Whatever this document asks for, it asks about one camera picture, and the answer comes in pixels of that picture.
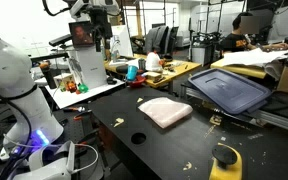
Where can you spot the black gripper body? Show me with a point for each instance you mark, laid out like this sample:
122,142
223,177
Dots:
100,21

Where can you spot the yellow clamp with black knob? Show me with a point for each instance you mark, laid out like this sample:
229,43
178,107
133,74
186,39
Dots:
225,168

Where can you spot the small tan box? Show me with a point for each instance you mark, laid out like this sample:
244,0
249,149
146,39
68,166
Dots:
154,76

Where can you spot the grey equipment cart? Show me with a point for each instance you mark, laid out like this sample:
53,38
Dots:
204,50

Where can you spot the blue plastic bin lid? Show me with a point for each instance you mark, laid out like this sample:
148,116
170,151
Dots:
229,90

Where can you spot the wooden desk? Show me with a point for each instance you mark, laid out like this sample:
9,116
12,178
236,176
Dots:
175,71

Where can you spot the small black device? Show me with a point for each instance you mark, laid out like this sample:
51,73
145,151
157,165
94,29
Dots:
111,80

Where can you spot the small green toy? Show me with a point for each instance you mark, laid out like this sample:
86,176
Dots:
83,88

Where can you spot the yellow wooden board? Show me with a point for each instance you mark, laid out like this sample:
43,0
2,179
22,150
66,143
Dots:
240,70

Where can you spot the white stand with small screen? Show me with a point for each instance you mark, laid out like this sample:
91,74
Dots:
90,66

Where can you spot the white VR headset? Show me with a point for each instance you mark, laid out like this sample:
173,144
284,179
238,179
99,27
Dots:
50,166

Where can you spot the person in black shirt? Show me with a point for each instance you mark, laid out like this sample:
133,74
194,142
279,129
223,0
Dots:
235,40

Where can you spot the black bar camera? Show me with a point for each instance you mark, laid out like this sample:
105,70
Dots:
60,40

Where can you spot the aluminium frame table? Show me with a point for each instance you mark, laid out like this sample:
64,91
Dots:
277,115

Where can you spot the red plastic bowl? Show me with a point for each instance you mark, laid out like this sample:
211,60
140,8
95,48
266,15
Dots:
139,82

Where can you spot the white bubble wrap sheet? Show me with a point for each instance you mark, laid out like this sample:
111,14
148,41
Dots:
165,111

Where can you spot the stack of white papers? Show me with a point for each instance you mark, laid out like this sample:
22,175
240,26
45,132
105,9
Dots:
250,56

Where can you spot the black office chair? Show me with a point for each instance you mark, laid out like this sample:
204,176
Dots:
160,40

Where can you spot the teal plastic cup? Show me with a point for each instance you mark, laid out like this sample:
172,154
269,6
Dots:
132,72

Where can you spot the white monitor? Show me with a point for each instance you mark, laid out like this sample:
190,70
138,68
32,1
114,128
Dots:
122,41

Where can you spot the colourful toy box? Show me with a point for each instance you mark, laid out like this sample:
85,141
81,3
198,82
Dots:
64,80

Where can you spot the white plush with orange ears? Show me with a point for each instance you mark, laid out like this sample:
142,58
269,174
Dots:
153,61

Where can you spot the small orange toy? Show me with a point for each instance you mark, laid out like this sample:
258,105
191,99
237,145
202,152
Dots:
71,87

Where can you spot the black bottle with orange cap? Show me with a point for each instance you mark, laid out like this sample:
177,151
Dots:
49,76

